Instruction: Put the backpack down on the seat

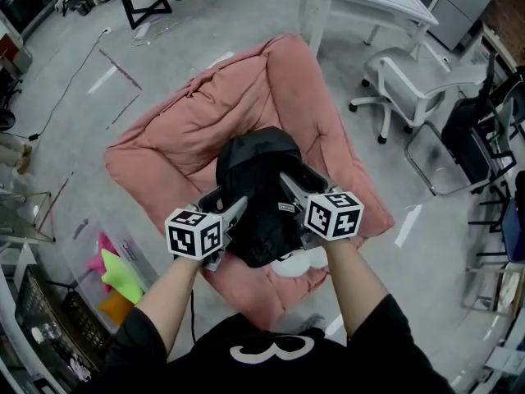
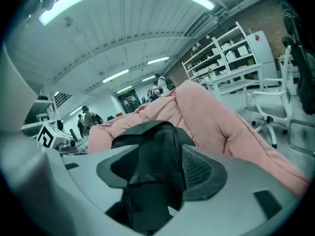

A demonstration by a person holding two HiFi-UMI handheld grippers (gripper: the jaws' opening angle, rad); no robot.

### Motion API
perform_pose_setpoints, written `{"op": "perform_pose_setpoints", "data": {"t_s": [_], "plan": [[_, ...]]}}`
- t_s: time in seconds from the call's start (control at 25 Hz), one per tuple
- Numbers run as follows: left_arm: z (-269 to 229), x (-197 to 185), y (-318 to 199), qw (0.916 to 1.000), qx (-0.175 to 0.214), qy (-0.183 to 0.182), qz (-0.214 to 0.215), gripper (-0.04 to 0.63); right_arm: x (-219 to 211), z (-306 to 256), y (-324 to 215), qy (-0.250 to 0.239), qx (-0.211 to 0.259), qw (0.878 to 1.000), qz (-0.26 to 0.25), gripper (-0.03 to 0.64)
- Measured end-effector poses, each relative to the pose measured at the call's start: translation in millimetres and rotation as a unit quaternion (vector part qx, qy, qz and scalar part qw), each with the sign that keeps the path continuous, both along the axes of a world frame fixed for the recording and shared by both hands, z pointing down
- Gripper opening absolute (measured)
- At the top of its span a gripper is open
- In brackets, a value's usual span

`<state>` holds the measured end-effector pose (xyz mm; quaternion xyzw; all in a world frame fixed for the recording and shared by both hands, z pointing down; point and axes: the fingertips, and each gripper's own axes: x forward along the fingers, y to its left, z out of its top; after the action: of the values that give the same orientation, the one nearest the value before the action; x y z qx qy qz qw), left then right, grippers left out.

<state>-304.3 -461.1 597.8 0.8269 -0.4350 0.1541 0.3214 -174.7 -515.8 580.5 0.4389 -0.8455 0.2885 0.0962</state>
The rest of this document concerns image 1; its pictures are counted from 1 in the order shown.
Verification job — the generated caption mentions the grey metal cabinet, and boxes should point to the grey metal cabinet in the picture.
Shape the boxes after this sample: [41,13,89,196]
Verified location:
[426,0,500,53]

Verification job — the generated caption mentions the orange cushion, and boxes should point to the orange cushion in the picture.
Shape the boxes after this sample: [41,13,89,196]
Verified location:
[97,291,137,327]

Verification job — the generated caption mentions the pink plush cushion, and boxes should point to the pink plush cushion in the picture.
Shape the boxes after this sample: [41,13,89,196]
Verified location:
[85,231,121,294]

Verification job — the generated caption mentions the clear plastic storage box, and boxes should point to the clear plastic storage box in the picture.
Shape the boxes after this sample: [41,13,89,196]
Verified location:
[60,213,162,332]

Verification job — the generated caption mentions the metal frame side table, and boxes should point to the metal frame side table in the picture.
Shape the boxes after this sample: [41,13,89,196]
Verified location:
[0,190,57,245]

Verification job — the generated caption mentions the black floor cable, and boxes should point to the black floor cable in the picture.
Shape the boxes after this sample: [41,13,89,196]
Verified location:
[27,26,112,142]

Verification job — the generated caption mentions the pink floor lounge chair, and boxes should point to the pink floor lounge chair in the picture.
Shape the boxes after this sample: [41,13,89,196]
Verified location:
[103,33,395,332]

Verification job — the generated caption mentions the black-legged white-top table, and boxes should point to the black-legged white-top table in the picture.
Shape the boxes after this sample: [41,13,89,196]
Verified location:
[93,0,173,30]

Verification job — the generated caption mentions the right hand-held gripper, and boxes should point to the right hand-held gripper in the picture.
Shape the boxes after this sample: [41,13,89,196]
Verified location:
[278,163,365,250]

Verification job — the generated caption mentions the person's black printed shirt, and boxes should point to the person's black printed shirt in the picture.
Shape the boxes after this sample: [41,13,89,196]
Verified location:
[102,293,454,394]

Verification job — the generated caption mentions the black chair with chrome frame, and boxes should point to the black chair with chrome frame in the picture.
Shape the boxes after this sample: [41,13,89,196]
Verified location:
[404,50,518,197]

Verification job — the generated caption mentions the person's right forearm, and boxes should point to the person's right forearm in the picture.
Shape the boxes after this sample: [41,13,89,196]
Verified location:
[325,237,390,339]

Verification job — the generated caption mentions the blue chair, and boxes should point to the blue chair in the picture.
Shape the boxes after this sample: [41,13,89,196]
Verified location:
[467,195,525,264]

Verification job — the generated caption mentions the black backpack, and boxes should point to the black backpack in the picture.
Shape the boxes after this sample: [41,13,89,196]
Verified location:
[214,126,308,268]

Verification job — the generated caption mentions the white office chair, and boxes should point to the white office chair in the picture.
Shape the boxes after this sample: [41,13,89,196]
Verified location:
[348,46,488,145]

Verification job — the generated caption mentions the white flower cushion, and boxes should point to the white flower cushion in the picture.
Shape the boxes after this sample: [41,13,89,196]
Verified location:
[271,247,330,279]

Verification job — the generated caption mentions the neon green plush cushion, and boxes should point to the neon green plush cushion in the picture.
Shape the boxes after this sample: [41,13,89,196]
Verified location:
[100,248,145,305]

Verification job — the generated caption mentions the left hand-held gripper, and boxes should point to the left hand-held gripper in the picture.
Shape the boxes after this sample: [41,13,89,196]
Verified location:
[164,186,249,273]

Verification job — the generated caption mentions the person's left forearm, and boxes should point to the person's left forearm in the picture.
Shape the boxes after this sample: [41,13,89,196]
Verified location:
[138,255,205,364]

